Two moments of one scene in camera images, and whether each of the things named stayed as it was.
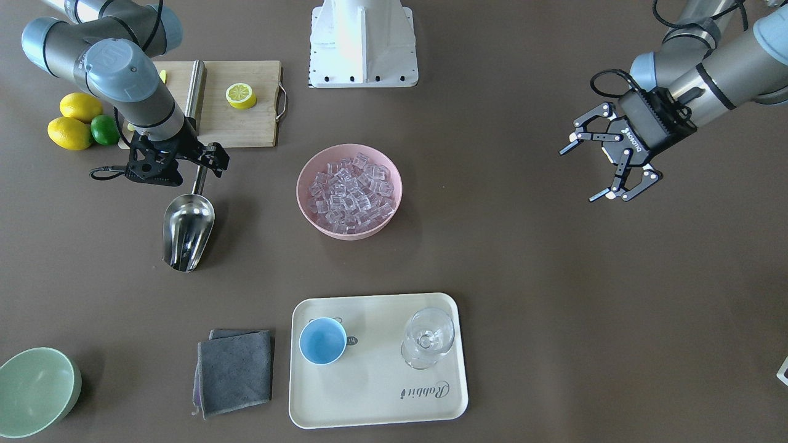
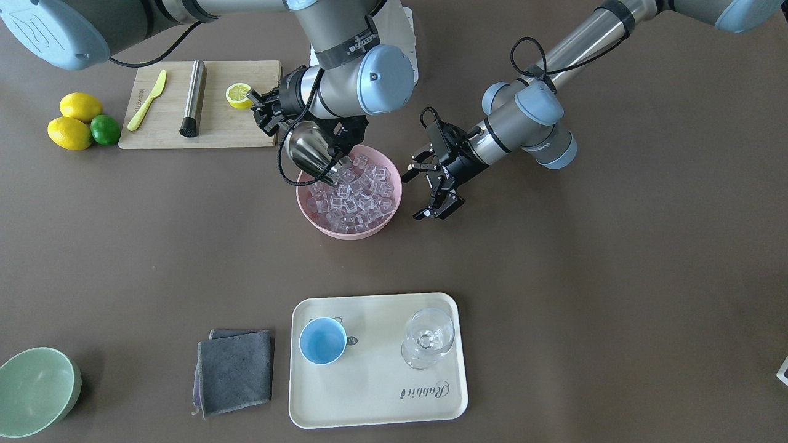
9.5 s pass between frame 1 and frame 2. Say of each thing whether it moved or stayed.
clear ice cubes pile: stayed
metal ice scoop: moved
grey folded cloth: stayed
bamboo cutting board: stayed
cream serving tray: stayed
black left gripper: moved
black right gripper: moved
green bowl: stayed
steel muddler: stayed
